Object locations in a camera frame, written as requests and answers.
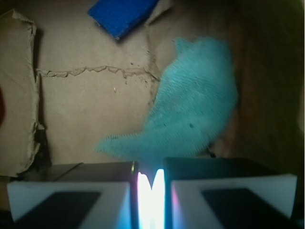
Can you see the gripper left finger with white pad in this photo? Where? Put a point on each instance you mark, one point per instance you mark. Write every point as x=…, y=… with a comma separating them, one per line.
x=77, y=196

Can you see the blue rectangular block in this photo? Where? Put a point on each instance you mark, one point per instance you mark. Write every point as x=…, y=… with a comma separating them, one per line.
x=119, y=17

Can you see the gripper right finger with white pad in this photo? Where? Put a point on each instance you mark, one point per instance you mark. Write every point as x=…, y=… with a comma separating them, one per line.
x=224, y=193

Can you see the brown paper bag tray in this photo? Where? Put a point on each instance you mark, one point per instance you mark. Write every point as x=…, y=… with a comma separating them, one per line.
x=63, y=72

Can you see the light blue terry cloth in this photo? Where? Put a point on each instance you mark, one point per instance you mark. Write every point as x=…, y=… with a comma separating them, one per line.
x=194, y=102

